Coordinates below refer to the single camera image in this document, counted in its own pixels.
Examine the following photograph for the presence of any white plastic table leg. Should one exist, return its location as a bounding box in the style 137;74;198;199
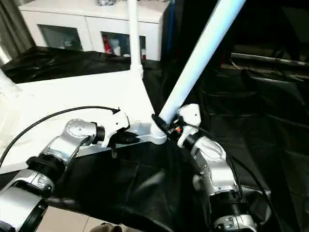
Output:
159;0;247;124
0;44;23;94
127;0;145;79

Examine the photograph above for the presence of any black work mat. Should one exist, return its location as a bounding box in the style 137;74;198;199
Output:
0;45;309;232

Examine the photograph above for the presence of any black left robot foot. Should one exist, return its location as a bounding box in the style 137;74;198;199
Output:
93;222;126;232

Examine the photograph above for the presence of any red package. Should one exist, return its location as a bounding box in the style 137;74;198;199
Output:
103;35;113;54

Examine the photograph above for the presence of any black box with yellow label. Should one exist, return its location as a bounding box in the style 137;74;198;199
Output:
161;0;234;70

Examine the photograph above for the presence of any white glass-door cabinet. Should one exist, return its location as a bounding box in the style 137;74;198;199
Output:
18;0;169;61

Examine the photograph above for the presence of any grey curtain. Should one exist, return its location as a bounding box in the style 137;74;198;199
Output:
0;0;37;66

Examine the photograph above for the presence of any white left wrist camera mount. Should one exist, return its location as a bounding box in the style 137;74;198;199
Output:
100;111;131;148

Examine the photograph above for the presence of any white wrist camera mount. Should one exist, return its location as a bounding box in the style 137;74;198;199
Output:
100;111;131;148
177;103;203;149

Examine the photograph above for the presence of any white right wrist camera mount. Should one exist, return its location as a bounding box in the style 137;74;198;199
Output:
177;103;203;149

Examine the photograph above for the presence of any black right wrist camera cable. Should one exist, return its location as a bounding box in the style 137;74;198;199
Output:
193;125;281;232

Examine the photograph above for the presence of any dark metal rail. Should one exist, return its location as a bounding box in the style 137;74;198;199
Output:
230;52;309;68

